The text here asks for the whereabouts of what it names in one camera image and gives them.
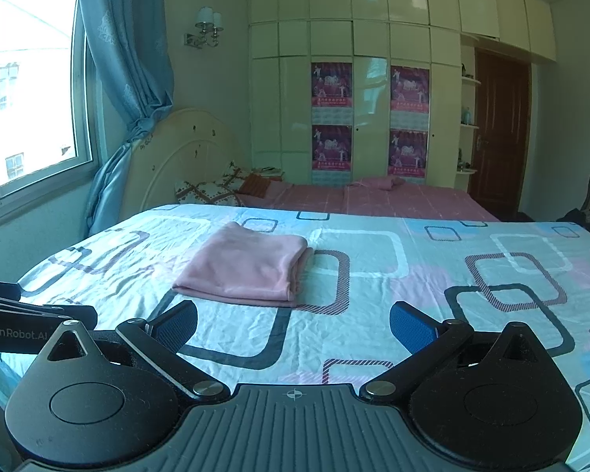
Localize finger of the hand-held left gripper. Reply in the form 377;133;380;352
46;305;99;329

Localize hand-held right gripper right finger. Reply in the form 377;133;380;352
359;300;553;401

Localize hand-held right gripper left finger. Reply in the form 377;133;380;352
36;300;232;402

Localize pink sweatshirt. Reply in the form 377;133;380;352
172;221;315;308

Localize dark clothes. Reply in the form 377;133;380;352
555;208;590;230

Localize patterned light blue bed sheet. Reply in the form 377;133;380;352
0;204;590;463

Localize pink checked bed sheet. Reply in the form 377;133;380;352
236;177;500;222

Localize patterned white pillow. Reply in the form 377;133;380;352
174;179;242;206
216;160;250;188

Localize folded pink cloth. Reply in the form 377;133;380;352
349;176;406;191

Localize brown pillow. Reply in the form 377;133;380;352
236;174;272;197

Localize cream headboard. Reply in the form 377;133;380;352
125;108;249;212

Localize brown wooden door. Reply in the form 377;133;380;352
469;49;532;219

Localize window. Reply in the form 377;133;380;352
0;0;104;217

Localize blue curtain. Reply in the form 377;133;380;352
76;0;175;237

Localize cream wardrobe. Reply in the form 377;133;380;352
248;0;556;190

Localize pink wall poster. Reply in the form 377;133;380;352
311;62;353;126
390;65;431;131
387;129;430;185
311;124;353;185

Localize wall lamp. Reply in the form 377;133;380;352
184;6;225;50

